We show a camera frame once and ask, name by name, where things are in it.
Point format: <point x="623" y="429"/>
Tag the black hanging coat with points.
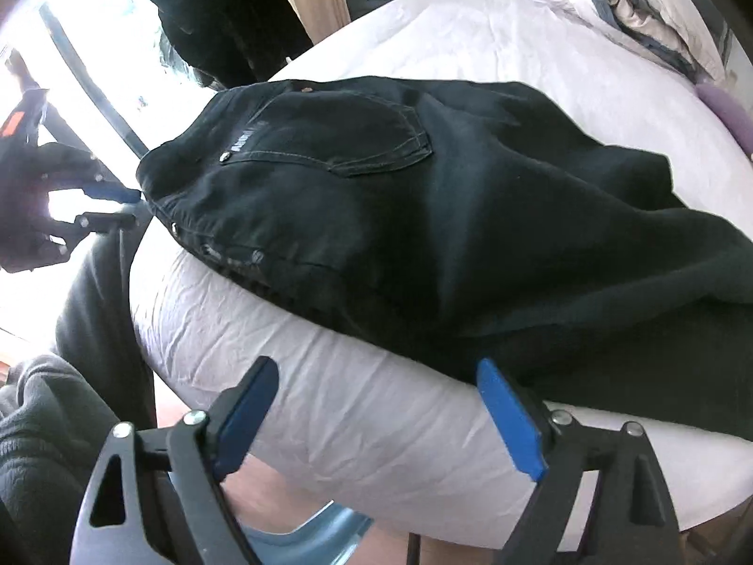
<point x="223" y="23"/>

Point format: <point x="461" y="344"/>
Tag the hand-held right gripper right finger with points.
<point x="509" y="424"/>

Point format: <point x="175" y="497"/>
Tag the bed with white sheet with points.
<point x="382" y="424"/>

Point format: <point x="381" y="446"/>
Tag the rolled white duvet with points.
<point x="635" y="17"/>

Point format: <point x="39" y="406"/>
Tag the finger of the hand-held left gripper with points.
<point x="112" y="191"/>
<point x="100" y="222"/>

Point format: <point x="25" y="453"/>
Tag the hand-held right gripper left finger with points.
<point x="247" y="418"/>

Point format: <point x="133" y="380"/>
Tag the person's grey fleece clothing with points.
<point x="47" y="424"/>

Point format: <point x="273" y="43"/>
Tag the light blue plastic object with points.
<point x="317" y="532"/>

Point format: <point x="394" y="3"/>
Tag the black denim pants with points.
<point x="412" y="218"/>

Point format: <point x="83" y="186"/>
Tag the purple cushion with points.
<point x="729" y="112"/>

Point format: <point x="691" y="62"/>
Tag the dark window frame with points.
<point x="94" y="88"/>

